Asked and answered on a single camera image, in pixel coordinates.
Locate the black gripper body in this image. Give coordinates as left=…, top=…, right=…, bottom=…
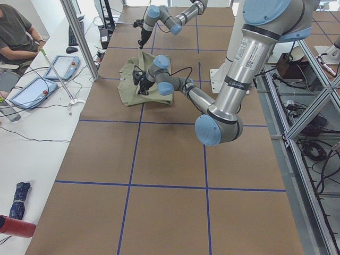
left=138, top=78, right=155, bottom=95
left=138, top=25, right=152, bottom=47

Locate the sage green long-sleeve shirt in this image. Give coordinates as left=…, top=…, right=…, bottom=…
left=118, top=49, right=173, bottom=106

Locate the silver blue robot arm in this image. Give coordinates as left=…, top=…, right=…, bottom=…
left=133, top=0, right=208, bottom=49
left=132, top=1, right=319, bottom=146

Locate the white grabber stick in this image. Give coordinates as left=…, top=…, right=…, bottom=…
left=40, top=47, right=86, bottom=116

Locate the black keyboard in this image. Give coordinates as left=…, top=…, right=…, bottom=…
left=68, top=20, right=85, bottom=46

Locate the black computer mouse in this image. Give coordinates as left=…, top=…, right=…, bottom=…
left=65, top=46, right=78, bottom=54

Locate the upper teach pendant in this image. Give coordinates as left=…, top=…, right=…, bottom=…
left=43, top=55, right=80, bottom=81

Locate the teach pendant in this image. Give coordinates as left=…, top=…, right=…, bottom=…
left=43, top=55, right=80, bottom=81
left=10, top=78, right=58, bottom=109

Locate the lower teach pendant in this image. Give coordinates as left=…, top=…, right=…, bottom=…
left=10, top=78, right=58, bottom=109

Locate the seated person in grey shirt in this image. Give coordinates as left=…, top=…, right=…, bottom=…
left=1, top=4, right=46, bottom=75

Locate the dark blue folded umbrella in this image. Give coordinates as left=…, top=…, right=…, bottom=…
left=9, top=182, right=31, bottom=220

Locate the red bottle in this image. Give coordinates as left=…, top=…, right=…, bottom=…
left=1, top=215, right=37, bottom=238

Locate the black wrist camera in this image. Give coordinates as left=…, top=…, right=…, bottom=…
left=133, top=19, right=144, bottom=28
left=132, top=70, right=146, bottom=86

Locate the black robot cable left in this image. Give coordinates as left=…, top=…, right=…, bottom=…
left=132, top=65, right=256, bottom=112

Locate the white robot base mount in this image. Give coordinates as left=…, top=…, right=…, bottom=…
left=210, top=0, right=244, bottom=94

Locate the aluminium frame post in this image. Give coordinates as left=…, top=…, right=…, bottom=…
left=60, top=0, right=99, bottom=81

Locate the aluminium frame rack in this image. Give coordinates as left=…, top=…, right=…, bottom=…
left=256, top=35, right=339, bottom=254

